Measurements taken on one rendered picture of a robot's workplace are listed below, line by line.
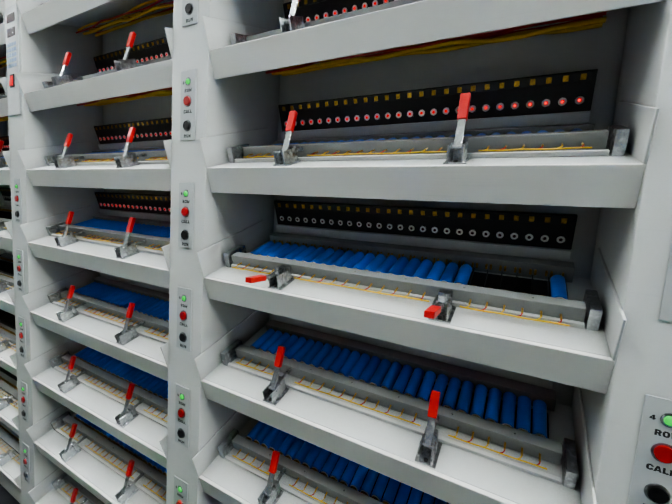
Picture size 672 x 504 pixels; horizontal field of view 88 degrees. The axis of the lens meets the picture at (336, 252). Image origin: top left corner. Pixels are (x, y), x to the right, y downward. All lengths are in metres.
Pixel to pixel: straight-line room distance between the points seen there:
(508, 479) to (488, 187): 0.37
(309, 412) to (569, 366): 0.38
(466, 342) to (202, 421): 0.54
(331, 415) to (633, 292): 0.43
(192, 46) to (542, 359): 0.72
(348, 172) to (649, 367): 0.40
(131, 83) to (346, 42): 0.50
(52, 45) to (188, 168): 0.75
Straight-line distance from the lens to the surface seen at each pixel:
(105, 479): 1.22
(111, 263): 0.93
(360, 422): 0.60
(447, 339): 0.47
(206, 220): 0.68
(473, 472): 0.56
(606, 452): 0.51
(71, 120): 1.35
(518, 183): 0.45
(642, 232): 0.45
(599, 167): 0.45
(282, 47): 0.62
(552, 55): 0.69
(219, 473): 0.84
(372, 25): 0.55
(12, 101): 1.36
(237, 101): 0.75
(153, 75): 0.84
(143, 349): 0.90
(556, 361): 0.47
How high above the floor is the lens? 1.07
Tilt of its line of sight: 6 degrees down
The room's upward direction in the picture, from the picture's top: 4 degrees clockwise
